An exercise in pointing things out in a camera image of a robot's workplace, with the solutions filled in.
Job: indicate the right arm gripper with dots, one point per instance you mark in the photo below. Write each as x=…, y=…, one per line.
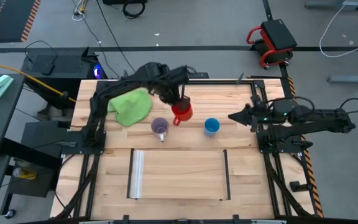
x=253, y=118

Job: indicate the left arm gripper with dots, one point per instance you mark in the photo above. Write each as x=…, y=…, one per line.
x=169, y=93

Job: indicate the red mug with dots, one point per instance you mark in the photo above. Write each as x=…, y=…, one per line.
x=185, y=114

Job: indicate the blue cup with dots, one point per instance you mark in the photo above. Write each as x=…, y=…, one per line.
x=212, y=126

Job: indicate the purple mug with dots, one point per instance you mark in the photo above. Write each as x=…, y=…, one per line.
x=159, y=126

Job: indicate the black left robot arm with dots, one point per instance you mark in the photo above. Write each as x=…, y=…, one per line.
x=129, y=79

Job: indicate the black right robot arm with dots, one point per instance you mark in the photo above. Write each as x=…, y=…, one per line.
x=315, y=119

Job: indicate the black power strip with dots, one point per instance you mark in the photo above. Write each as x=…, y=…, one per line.
x=200, y=75

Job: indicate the green cloth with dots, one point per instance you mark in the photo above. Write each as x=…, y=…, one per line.
x=130, y=107

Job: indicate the clear tray with black edges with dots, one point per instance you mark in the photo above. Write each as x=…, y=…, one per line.
x=182, y=174

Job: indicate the clear plastic strip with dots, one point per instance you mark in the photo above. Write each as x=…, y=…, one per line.
x=137, y=174

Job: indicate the black clamp knob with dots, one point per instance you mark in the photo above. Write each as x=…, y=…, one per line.
x=297, y=186

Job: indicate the red and black rolling stool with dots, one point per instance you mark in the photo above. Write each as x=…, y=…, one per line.
x=278, y=32

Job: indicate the orange black hazard tape strip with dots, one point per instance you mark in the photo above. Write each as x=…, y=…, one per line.
x=318, y=202

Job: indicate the grey table foot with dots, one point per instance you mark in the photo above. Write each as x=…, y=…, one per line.
x=353, y=80
x=337, y=4

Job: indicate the black computer tower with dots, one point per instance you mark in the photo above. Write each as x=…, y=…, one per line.
x=67, y=63

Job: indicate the small black box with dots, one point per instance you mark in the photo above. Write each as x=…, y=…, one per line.
x=48, y=69

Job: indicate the black low cart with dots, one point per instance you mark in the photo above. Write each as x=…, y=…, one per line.
x=33, y=186

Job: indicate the yellow bottle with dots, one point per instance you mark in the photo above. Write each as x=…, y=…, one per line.
x=26, y=175

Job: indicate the mint green stapler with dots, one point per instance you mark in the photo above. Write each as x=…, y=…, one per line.
x=0, y=85

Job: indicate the black orange-striped floor mat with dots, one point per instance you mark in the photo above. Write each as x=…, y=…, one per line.
x=11, y=18

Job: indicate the black caster wheel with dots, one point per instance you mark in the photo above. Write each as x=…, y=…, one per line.
x=10, y=213

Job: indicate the black aluminium table frame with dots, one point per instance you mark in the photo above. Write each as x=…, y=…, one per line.
x=222, y=82

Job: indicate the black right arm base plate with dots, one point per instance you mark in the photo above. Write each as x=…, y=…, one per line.
x=269, y=147

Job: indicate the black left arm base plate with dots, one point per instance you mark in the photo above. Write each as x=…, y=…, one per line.
x=73, y=149

